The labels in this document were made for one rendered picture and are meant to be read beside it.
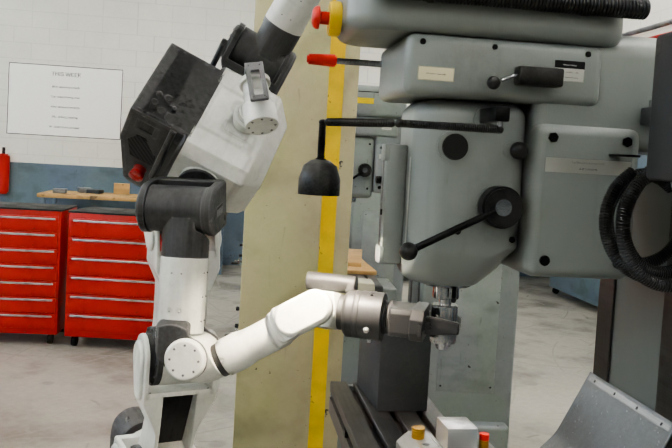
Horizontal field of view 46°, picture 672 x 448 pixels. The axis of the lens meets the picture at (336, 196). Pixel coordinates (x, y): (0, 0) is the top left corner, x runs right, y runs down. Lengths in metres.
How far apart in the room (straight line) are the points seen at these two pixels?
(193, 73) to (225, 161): 0.21
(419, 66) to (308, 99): 1.84
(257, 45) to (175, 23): 8.76
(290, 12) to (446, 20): 0.52
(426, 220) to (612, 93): 0.38
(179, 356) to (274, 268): 1.67
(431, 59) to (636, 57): 0.36
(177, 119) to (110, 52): 8.97
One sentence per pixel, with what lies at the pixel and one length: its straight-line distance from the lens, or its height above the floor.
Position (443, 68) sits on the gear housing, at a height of 1.67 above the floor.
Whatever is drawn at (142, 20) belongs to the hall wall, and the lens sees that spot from 10.55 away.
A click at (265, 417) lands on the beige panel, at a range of 3.27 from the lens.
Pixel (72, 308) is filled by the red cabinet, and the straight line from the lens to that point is 6.12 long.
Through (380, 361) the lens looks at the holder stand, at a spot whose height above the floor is 1.06.
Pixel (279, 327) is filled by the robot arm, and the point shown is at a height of 1.21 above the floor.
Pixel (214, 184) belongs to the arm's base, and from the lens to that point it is 1.53.
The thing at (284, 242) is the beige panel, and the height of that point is 1.17.
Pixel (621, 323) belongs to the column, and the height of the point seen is 1.23.
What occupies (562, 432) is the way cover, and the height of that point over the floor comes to 0.99.
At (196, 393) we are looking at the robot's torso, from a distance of 2.01.
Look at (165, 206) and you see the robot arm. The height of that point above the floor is 1.41.
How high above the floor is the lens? 1.53
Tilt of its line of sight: 3 degrees down
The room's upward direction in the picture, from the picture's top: 3 degrees clockwise
